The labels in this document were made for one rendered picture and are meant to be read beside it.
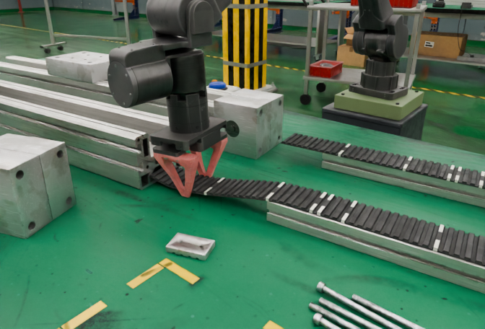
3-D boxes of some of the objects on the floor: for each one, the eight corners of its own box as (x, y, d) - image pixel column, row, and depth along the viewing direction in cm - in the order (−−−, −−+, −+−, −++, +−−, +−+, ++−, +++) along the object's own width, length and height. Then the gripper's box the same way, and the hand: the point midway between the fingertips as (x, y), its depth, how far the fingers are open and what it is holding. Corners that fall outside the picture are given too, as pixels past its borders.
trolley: (413, 102, 380) (433, -13, 341) (406, 119, 335) (428, -12, 296) (308, 89, 423) (315, -15, 384) (289, 102, 378) (295, -13, 339)
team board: (40, 54, 622) (12, -92, 547) (63, 49, 666) (40, -87, 591) (123, 60, 577) (106, -98, 502) (142, 54, 621) (128, -92, 546)
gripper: (182, 100, 50) (194, 209, 56) (226, 82, 58) (232, 179, 64) (141, 95, 53) (156, 199, 59) (188, 79, 61) (197, 171, 67)
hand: (195, 183), depth 61 cm, fingers closed on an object, 5 cm apart
